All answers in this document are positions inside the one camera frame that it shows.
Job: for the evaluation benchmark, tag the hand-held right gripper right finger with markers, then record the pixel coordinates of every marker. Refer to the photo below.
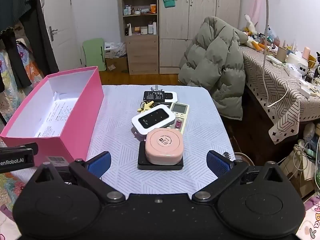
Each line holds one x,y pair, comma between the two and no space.
217,164

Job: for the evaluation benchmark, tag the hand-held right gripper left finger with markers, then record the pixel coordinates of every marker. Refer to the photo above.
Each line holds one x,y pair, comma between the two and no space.
100,164

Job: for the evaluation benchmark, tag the pink compact case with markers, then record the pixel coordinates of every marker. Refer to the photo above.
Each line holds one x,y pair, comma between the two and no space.
163,146

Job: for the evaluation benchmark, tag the black square box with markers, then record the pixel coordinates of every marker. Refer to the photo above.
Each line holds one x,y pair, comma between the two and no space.
160,166

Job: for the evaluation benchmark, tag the beige remote control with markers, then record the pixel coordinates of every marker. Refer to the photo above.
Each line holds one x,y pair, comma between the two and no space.
180,116

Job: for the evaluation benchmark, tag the pink cardboard box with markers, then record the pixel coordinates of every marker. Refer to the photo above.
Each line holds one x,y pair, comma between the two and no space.
82,100

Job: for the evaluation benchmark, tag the white portable router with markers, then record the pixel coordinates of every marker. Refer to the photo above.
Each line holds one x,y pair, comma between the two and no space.
152,118

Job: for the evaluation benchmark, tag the white device with black label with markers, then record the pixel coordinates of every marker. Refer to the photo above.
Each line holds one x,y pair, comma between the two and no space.
157,96

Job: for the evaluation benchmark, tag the white patterned tablecloth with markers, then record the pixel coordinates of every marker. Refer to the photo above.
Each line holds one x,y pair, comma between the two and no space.
117,120

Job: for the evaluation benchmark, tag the printed paper sheet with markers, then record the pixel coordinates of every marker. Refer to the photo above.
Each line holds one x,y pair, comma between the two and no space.
55,118

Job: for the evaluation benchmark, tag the geometric patterned desk cloth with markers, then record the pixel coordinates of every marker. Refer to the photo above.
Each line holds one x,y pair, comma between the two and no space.
270,87

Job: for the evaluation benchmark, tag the brown cardboard box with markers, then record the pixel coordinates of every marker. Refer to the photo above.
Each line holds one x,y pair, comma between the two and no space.
117,63

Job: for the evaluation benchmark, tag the green folding stool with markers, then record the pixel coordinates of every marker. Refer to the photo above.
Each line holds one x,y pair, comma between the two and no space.
93,55

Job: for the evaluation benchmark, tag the white plastic package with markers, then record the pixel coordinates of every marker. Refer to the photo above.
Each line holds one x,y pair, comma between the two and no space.
113,49

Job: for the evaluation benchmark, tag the white power strip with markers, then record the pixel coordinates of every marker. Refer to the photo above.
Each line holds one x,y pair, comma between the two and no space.
274,60

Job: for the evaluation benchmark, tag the wooden shelf cabinet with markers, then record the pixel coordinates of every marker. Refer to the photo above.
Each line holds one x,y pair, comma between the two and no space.
141,52

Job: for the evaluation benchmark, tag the white desk appliance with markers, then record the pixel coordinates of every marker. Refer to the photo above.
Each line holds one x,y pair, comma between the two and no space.
297,70

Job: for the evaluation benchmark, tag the beige cup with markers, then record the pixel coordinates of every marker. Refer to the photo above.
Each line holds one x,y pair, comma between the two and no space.
281,54

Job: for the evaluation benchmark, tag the wooden wardrobe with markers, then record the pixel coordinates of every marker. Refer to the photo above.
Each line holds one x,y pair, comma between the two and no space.
200,25

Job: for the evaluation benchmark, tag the white jar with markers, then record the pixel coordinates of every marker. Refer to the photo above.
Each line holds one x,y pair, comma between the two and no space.
143,30

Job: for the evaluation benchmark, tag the dark hanging clothes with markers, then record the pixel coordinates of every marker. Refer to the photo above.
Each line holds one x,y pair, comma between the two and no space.
25,17

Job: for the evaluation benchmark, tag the pink bottle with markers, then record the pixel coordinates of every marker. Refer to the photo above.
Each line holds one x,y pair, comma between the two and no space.
306,53

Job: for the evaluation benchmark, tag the white plush toy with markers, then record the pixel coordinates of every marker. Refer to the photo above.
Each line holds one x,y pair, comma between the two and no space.
250,23

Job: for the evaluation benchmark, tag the white door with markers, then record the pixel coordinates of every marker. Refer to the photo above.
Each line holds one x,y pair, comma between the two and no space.
63,17

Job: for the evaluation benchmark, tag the orange cup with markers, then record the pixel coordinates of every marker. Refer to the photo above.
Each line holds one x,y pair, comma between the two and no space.
153,9

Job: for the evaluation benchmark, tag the teal hanging pouch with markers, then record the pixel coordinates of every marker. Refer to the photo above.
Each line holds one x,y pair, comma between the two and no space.
169,1

